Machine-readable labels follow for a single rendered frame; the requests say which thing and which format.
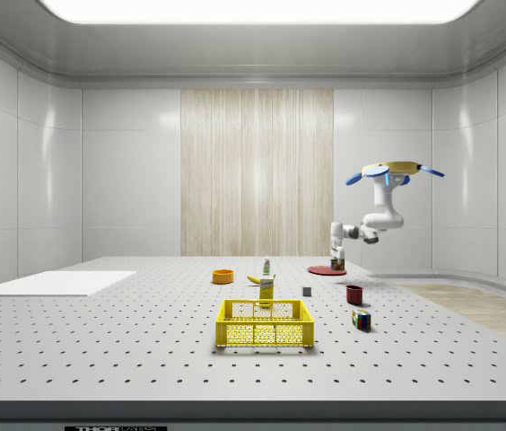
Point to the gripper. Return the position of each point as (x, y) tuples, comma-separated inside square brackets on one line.
[(335, 250)]

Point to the flat-sided can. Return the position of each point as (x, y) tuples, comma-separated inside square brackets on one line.
[(337, 265)]

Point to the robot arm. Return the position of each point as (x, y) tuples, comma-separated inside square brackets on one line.
[(385, 220)]

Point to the red plate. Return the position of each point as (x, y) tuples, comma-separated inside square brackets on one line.
[(320, 270)]

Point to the red mug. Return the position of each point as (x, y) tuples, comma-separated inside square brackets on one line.
[(354, 295)]

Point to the grey cube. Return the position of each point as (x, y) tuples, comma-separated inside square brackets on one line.
[(307, 292)]

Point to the small white bottle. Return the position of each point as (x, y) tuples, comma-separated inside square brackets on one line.
[(266, 266)]

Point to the puzzle cube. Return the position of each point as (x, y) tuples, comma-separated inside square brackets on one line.
[(361, 320)]

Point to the yellow carton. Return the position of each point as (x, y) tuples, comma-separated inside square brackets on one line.
[(266, 288)]

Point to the banana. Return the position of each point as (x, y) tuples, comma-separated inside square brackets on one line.
[(253, 280)]

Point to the yellow basket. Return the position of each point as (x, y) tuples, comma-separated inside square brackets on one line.
[(264, 334)]

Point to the yellow bowl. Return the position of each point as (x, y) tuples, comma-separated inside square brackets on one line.
[(223, 277)]

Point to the white board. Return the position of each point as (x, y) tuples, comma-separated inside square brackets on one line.
[(51, 283)]

